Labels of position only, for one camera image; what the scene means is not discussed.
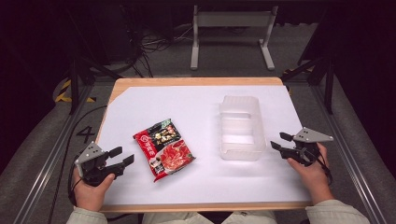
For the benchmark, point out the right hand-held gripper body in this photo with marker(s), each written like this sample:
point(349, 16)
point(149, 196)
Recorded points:
point(306, 146)

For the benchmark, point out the yellow and black floor tape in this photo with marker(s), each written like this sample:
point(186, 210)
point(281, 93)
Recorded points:
point(63, 93)

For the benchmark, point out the clear plastic container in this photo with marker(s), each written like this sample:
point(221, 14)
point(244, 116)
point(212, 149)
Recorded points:
point(241, 130)

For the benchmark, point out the aluminium rail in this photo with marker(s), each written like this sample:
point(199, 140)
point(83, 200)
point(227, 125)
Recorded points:
point(348, 149)
point(53, 155)

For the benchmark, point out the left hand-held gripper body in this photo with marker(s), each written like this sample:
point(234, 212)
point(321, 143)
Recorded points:
point(93, 161)

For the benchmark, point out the person's legs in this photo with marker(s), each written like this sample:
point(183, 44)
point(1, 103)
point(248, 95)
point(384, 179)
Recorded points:
point(174, 218)

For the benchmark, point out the black metal stand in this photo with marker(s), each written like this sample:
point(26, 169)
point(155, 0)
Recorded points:
point(328, 84)
point(74, 84)

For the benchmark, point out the white table sheet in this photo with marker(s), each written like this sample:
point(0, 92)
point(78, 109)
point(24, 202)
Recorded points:
point(193, 102)

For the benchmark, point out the white metal desk frame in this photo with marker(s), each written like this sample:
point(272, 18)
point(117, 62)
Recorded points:
point(233, 19)

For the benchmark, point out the red and black food packet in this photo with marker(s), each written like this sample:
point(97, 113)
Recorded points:
point(163, 149)

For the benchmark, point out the person's right hand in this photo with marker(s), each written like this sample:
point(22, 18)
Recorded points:
point(314, 180)

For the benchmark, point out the person's left hand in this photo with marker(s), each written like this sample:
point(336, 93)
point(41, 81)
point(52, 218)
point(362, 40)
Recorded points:
point(90, 196)

